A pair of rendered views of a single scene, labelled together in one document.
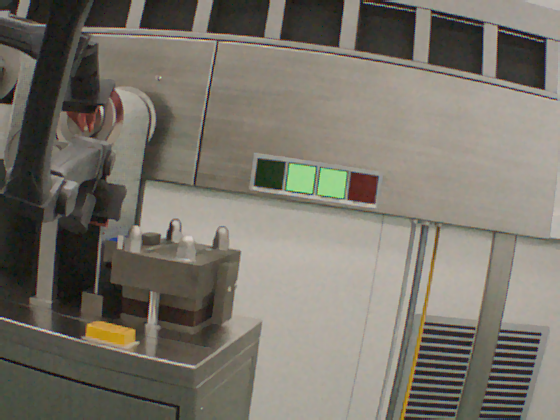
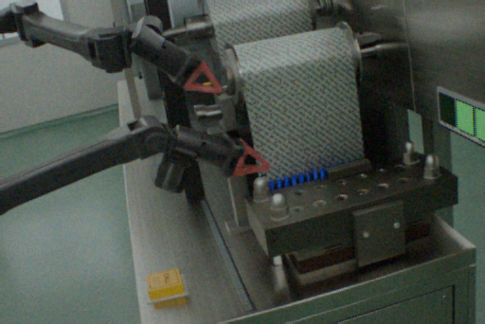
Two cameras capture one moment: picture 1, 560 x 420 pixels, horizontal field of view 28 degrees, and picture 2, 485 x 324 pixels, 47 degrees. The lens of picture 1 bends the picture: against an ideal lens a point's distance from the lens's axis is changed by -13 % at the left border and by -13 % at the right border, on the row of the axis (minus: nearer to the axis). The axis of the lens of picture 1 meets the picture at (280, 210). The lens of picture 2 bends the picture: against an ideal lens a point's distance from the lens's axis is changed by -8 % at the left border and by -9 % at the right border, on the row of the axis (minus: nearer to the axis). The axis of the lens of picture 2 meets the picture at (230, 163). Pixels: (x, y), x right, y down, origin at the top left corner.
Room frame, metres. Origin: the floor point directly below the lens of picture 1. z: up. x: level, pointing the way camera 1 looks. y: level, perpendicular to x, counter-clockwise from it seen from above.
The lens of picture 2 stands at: (1.79, -0.79, 1.51)
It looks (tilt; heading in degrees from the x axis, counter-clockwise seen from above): 20 degrees down; 74
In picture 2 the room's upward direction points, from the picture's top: 10 degrees counter-clockwise
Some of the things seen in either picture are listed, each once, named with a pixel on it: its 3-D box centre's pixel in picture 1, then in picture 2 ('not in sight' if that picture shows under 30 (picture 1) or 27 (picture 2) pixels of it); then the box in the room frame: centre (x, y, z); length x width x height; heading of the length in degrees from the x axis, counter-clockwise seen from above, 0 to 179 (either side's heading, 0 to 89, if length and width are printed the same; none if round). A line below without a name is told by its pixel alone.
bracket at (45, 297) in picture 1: (50, 224); (227, 165); (2.11, 0.41, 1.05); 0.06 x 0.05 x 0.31; 172
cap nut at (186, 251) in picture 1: (186, 247); (278, 205); (2.12, 0.15, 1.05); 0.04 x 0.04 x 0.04
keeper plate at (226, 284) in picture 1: (226, 292); (380, 233); (2.29, 0.08, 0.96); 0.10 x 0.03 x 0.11; 172
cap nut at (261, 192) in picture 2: (134, 238); (260, 188); (2.12, 0.24, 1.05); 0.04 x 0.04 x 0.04
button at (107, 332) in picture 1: (110, 333); (164, 284); (1.90, 0.24, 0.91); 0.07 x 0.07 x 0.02; 82
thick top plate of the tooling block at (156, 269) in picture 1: (178, 266); (353, 200); (2.28, 0.17, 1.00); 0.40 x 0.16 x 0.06; 172
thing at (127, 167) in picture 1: (121, 198); (309, 136); (2.26, 0.29, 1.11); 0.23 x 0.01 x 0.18; 172
